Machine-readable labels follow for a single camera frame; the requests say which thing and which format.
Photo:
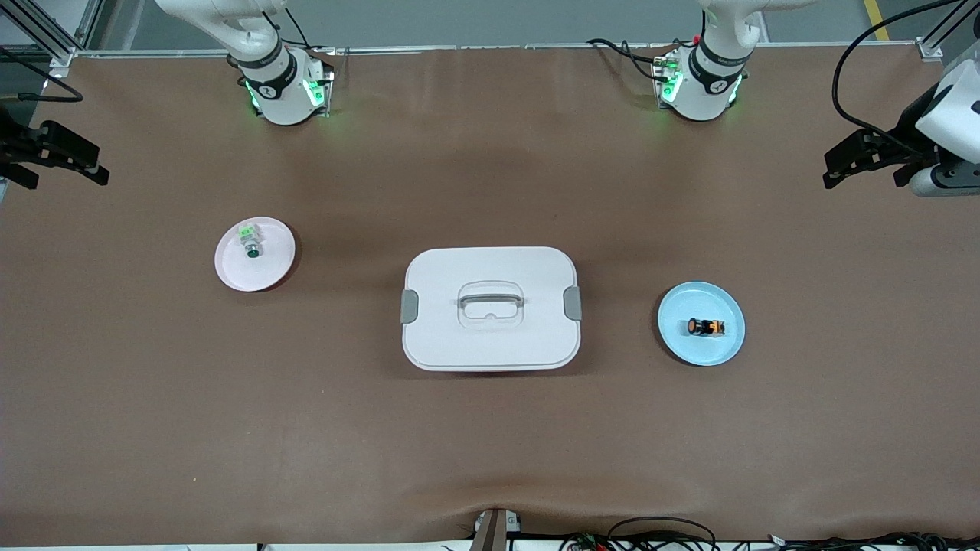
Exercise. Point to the aluminium frame post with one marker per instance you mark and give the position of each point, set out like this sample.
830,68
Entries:
930,50
61,63

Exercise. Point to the white lidded storage box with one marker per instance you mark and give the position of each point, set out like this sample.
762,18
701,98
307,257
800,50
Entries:
490,344

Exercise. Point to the green and white switch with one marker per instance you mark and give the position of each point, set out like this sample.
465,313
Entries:
250,239

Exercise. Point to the silver table edge rail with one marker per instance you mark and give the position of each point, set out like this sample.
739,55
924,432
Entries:
429,49

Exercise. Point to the light blue round plate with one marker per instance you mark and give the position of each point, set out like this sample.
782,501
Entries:
689,349

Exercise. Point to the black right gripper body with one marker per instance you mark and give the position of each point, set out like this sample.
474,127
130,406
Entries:
15,144

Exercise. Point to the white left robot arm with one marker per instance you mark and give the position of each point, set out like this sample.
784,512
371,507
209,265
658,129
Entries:
716,69

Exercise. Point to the orange and black switch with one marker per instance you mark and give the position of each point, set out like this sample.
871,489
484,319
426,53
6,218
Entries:
705,327

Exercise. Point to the brown table mat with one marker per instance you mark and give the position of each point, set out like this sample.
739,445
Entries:
490,444

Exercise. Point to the pink round plate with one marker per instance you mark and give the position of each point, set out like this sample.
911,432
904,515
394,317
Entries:
266,275

